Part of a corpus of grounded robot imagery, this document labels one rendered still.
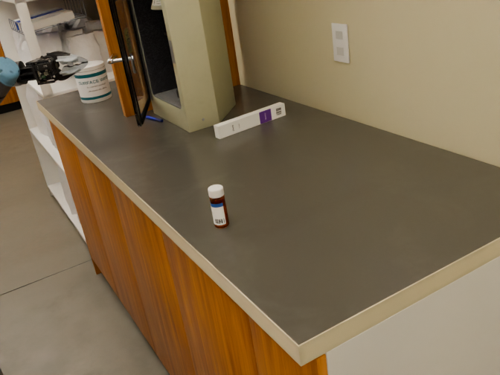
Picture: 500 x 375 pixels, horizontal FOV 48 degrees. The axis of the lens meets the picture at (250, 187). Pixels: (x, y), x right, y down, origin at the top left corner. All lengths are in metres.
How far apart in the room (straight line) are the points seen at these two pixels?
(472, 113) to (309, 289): 0.67
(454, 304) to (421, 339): 0.09
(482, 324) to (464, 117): 0.52
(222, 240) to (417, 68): 0.70
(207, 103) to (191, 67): 0.13
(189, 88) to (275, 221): 0.72
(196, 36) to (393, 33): 0.60
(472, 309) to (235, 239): 0.48
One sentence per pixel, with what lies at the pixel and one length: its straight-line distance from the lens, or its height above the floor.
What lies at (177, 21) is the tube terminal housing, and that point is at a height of 1.28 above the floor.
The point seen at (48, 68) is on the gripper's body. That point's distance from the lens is 1.83.
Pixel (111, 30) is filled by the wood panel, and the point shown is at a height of 1.25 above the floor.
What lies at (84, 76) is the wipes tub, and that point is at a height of 1.06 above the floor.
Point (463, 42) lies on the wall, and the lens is 1.42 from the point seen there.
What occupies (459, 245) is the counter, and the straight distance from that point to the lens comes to 1.09.
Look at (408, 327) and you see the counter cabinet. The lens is 1.03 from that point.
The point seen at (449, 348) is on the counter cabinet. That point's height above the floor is 0.75.
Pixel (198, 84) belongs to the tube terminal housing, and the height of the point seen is 1.09.
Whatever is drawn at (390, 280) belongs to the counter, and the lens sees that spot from 0.99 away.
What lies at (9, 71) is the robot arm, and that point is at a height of 1.24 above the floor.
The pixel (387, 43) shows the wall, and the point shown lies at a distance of 1.60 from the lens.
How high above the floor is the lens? 1.52
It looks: 25 degrees down
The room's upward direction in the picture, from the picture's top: 9 degrees counter-clockwise
